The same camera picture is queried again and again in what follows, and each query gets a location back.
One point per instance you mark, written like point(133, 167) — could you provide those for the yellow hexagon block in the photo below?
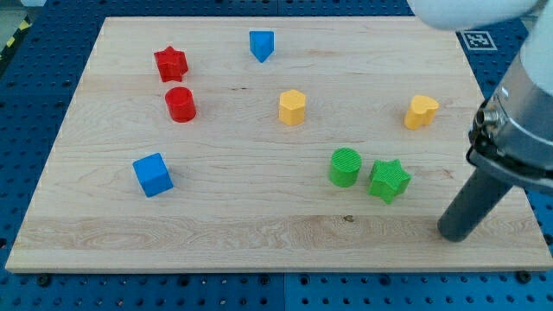
point(292, 107)

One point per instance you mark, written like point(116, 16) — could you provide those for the yellow heart block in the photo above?
point(421, 112)

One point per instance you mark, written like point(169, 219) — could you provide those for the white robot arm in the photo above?
point(512, 133)

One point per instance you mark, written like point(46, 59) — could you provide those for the green star block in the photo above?
point(387, 180)

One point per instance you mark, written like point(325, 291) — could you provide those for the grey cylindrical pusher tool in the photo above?
point(476, 199)

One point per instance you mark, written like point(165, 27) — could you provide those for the red star block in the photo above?
point(171, 63)

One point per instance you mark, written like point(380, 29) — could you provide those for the white fiducial marker tag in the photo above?
point(478, 40)

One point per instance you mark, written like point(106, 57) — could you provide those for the green cylinder block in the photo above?
point(345, 165)

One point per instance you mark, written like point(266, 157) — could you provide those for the wooden board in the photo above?
point(251, 193)

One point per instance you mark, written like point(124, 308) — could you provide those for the blue cube block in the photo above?
point(152, 174)

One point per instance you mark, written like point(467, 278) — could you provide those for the blue pentagon block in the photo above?
point(262, 44)

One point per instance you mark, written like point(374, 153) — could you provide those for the red cylinder block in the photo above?
point(180, 103)

